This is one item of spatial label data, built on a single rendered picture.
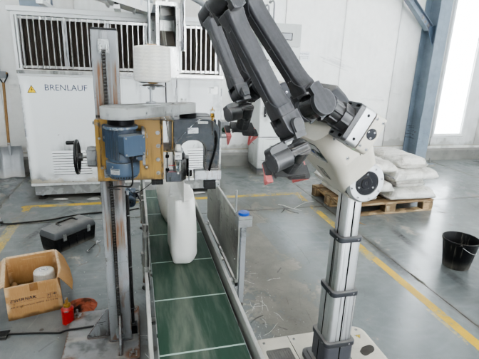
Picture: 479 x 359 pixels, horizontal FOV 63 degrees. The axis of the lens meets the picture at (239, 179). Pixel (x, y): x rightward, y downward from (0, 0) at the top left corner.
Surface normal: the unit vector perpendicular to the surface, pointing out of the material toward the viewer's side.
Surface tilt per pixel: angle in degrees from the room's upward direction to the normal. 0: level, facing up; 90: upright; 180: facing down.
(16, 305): 90
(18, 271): 90
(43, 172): 90
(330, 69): 90
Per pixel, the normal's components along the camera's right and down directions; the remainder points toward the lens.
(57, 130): 0.25, 0.29
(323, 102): 0.44, -0.09
